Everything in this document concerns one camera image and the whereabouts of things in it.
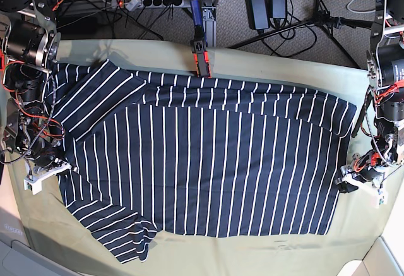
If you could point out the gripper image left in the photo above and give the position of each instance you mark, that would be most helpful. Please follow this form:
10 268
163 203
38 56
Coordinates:
42 173

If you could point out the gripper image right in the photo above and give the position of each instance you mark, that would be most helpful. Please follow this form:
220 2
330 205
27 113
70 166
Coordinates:
364 172

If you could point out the navy white striped T-shirt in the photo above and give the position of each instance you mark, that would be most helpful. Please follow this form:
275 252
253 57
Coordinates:
155 152

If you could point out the robot arm image left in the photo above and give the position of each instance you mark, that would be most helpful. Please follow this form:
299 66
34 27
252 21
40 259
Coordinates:
28 59

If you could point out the robot arm image right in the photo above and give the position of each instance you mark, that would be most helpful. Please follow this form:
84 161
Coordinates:
381 115

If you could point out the light green table cloth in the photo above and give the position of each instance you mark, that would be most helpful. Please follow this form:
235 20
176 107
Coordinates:
354 235

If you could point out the grey plastic bin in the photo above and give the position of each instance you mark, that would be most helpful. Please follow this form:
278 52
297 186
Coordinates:
19 259

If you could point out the black tripod stand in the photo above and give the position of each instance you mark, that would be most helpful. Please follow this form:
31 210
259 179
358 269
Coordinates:
321 18

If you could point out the white power strip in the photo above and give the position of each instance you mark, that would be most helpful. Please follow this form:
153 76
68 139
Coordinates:
131 5

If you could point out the blue orange centre clamp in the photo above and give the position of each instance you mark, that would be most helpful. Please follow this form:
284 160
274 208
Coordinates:
198 43

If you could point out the black power adapter brick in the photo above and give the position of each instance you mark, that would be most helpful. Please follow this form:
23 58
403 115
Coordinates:
257 14

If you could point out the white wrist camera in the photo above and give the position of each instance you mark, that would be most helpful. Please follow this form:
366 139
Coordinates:
381 197
34 185

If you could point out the aluminium frame post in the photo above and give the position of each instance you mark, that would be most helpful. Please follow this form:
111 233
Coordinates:
209 18

